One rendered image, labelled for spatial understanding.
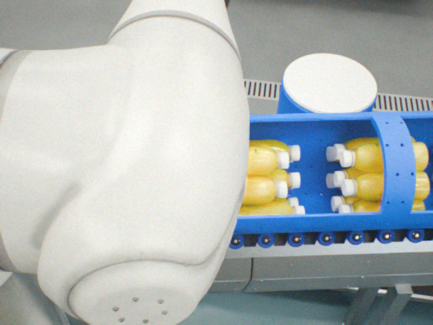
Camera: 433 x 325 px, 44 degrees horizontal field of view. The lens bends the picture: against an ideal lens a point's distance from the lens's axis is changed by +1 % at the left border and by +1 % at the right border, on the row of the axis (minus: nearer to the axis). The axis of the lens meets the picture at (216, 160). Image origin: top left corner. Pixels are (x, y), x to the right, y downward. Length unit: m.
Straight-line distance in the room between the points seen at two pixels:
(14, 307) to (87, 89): 0.24
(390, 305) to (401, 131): 0.71
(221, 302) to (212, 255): 2.05
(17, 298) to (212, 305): 1.88
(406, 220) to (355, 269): 0.24
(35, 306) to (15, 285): 0.05
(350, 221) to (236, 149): 0.97
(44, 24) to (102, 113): 3.49
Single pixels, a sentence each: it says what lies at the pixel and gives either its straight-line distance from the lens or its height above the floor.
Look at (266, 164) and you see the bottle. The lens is 1.22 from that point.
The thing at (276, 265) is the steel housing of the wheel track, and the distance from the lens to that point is 1.41.
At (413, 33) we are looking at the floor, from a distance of 3.85.
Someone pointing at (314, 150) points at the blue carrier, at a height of 1.03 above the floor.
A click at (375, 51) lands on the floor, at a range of 3.61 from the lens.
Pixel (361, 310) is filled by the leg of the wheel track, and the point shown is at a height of 0.22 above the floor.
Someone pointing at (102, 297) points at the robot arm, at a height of 1.85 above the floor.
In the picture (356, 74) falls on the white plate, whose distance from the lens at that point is 1.70.
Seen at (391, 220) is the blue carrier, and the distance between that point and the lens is 1.29.
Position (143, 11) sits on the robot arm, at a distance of 0.37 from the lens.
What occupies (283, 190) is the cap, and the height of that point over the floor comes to 1.11.
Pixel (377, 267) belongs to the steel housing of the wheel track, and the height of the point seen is 0.86.
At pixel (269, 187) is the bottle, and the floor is 1.12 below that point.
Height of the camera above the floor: 2.08
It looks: 49 degrees down
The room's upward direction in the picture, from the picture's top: 3 degrees clockwise
